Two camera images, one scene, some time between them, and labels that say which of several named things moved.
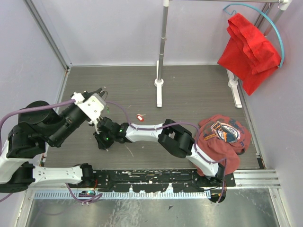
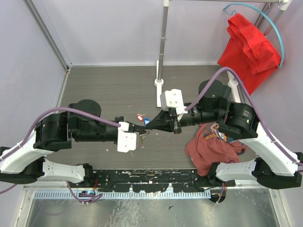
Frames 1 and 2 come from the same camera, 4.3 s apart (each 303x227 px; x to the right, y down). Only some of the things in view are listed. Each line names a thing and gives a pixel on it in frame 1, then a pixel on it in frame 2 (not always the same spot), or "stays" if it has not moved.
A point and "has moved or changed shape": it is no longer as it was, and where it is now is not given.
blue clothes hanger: x=225 y=9 stays
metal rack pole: x=163 y=39 stays
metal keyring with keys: x=107 y=108 has moved or changed shape
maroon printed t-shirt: x=223 y=139 stays
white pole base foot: x=159 y=84 stays
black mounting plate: x=151 y=180 stays
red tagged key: x=139 y=117 stays
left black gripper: x=89 y=94 to x=136 y=128
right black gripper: x=97 y=136 to x=165 y=121
